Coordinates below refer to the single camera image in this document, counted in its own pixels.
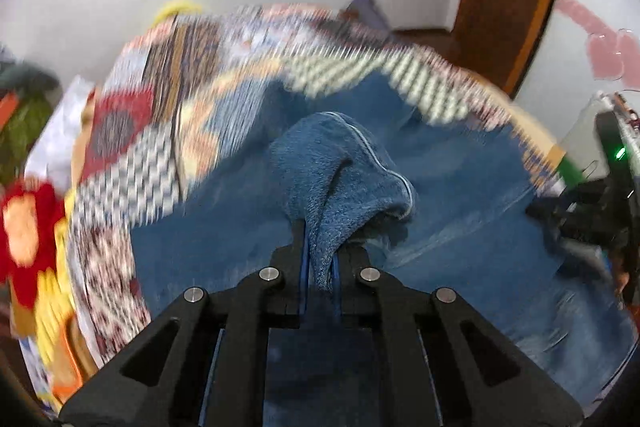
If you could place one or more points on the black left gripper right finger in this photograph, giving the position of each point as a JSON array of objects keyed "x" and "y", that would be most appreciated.
[{"x": 441, "y": 362}]

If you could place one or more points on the blue denim jacket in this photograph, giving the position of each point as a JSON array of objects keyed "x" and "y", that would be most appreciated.
[{"x": 434, "y": 205}]

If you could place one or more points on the dark blue pillow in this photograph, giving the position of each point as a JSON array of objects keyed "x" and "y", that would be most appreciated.
[{"x": 368, "y": 13}]

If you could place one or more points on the red yellow fleece blanket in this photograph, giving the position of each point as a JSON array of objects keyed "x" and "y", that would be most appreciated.
[{"x": 33, "y": 268}]

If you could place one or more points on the patchwork patterned bedsheet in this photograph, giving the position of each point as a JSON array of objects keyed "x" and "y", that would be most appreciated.
[{"x": 178, "y": 99}]

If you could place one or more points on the pile of clothes and boxes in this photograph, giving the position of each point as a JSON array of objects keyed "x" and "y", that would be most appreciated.
[{"x": 25, "y": 111}]

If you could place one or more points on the yellow pillow behind bed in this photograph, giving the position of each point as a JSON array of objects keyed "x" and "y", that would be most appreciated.
[{"x": 176, "y": 7}]

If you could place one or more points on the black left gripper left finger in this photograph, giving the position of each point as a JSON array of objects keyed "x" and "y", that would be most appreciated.
[{"x": 202, "y": 361}]

